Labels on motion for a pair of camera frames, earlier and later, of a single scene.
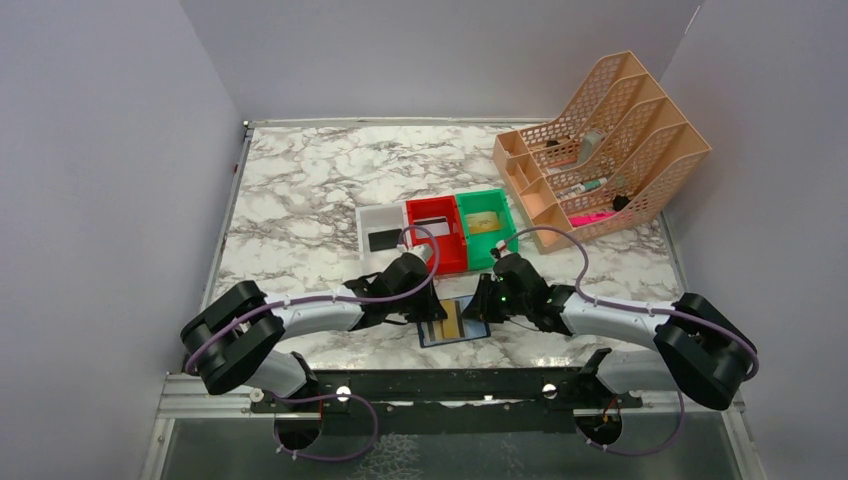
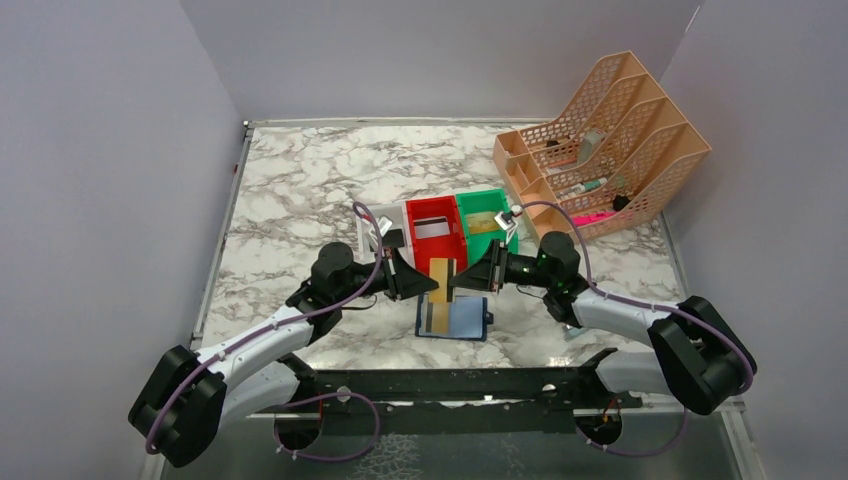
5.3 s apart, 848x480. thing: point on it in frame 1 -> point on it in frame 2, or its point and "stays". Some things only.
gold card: [451, 325] -> [442, 269]
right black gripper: [486, 304] -> [497, 266]
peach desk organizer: [609, 161] stays
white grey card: [436, 225] stays
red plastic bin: [433, 223] stays
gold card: [480, 222] stays
